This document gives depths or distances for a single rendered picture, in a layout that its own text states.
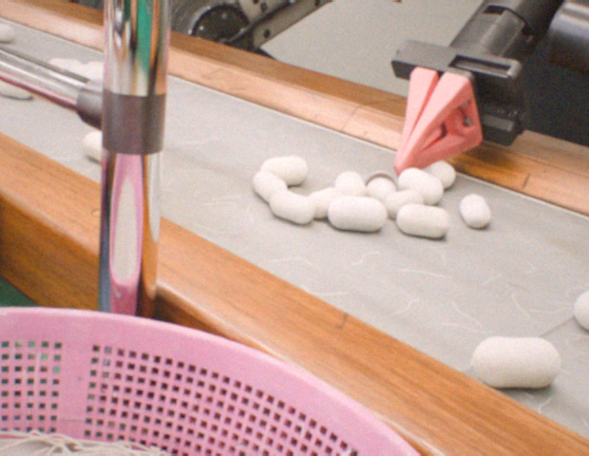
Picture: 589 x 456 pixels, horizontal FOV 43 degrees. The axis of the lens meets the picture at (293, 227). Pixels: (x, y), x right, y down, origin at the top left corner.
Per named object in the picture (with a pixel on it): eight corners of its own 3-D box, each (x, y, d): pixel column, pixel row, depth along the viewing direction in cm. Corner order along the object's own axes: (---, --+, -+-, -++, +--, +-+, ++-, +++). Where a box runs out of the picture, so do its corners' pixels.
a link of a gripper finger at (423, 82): (445, 160, 49) (513, 65, 52) (359, 133, 54) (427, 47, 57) (463, 220, 54) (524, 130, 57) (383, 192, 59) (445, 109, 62)
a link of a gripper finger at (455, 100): (414, 150, 51) (484, 58, 54) (333, 125, 55) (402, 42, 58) (434, 210, 56) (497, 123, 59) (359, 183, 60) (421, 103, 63)
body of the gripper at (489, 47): (509, 79, 52) (559, 10, 54) (390, 53, 58) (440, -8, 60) (520, 142, 57) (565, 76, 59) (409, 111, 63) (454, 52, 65)
